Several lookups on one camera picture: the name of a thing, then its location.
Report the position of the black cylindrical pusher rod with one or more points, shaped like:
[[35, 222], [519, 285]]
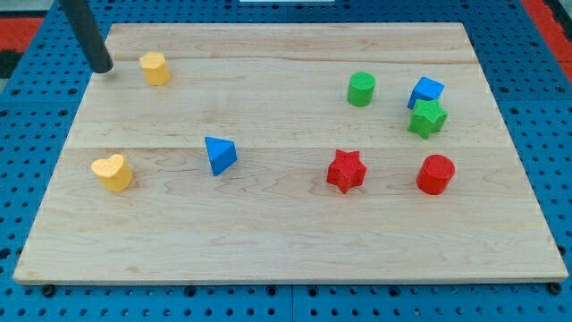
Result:
[[86, 31]]

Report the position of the yellow heart block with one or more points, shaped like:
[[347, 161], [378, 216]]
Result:
[[114, 173]]

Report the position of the green cylinder block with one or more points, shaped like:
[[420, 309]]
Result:
[[361, 89]]

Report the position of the blue cube block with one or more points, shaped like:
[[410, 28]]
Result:
[[425, 89]]

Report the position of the green star block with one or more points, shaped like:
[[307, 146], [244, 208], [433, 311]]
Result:
[[427, 118]]

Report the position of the blue triangle block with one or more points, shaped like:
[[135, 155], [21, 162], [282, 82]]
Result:
[[221, 154]]

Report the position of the wooden board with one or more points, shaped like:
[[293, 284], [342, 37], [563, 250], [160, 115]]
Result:
[[279, 92]]

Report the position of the red star block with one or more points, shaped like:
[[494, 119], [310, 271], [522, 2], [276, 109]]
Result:
[[346, 171]]

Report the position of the red cylinder block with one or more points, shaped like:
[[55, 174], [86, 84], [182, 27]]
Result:
[[435, 174]]

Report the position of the yellow hexagon block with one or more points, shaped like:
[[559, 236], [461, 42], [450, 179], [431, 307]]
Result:
[[155, 68]]

